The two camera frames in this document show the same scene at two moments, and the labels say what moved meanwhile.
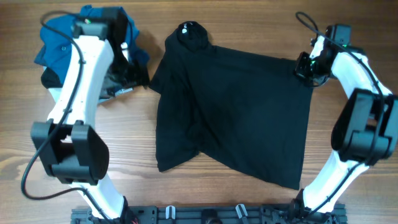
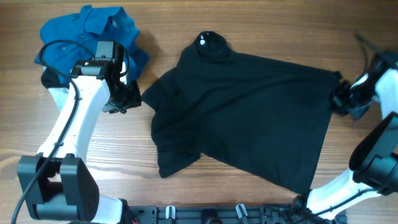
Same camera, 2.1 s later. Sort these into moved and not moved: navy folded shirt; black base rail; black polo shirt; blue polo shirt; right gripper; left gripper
Moved: black polo shirt; right gripper; left gripper
Not moved: navy folded shirt; blue polo shirt; black base rail
